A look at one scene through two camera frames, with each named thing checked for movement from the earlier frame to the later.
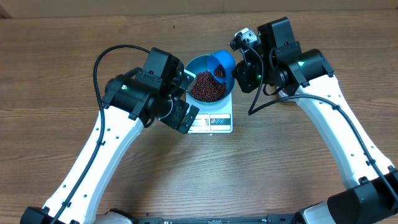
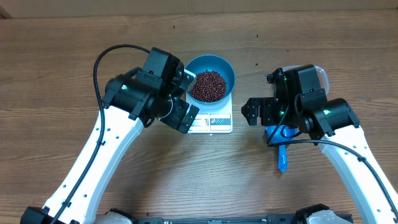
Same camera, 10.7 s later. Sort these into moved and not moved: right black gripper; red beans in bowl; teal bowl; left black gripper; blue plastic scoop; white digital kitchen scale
Moved: blue plastic scoop; right black gripper
Not moved: teal bowl; red beans in bowl; white digital kitchen scale; left black gripper
